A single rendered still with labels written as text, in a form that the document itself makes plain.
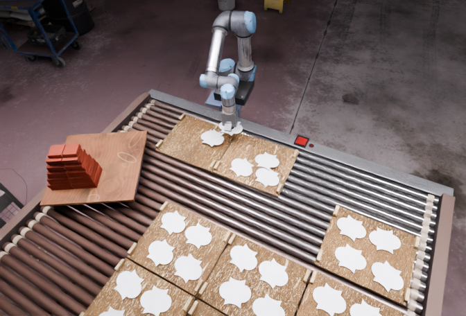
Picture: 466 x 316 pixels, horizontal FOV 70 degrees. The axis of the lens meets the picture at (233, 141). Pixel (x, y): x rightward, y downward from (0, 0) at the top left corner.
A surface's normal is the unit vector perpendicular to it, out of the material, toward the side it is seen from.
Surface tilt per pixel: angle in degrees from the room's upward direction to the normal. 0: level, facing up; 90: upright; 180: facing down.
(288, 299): 0
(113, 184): 0
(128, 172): 0
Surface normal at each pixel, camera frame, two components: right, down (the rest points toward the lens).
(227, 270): -0.06, -0.66
